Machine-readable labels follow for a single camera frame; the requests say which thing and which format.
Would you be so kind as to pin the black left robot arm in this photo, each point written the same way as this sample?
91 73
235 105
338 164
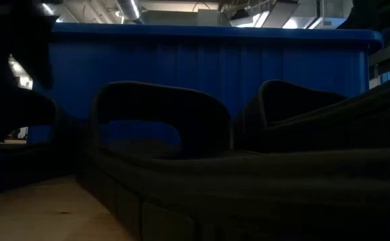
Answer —
14 33

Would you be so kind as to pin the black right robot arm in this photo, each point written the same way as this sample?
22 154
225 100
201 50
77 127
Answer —
375 13

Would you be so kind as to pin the blue plastic bin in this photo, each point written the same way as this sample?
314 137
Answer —
214 60

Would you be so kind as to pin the corrugated silver ceiling duct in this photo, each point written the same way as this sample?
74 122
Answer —
47 9

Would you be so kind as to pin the black rubber slide sandal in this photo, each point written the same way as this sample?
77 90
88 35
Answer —
298 107
248 187
14 167

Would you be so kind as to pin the smooth silver ceiling duct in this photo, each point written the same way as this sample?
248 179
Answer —
129 8

